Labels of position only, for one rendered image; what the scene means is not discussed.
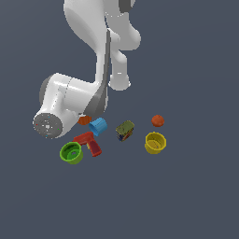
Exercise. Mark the red toy drill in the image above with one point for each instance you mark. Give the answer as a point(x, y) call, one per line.
point(89, 142)

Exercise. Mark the yellow cup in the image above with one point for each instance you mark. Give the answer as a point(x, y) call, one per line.
point(155, 143)

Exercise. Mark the orange round fruit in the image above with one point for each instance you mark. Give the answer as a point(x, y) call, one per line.
point(157, 120)

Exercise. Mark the olive printed box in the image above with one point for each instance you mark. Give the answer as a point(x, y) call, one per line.
point(125, 130)

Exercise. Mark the green cup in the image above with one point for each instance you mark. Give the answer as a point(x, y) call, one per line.
point(71, 152)

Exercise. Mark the orange cup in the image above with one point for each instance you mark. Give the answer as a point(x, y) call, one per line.
point(84, 120)

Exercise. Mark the blue cup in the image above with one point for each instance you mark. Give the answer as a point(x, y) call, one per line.
point(98, 126)

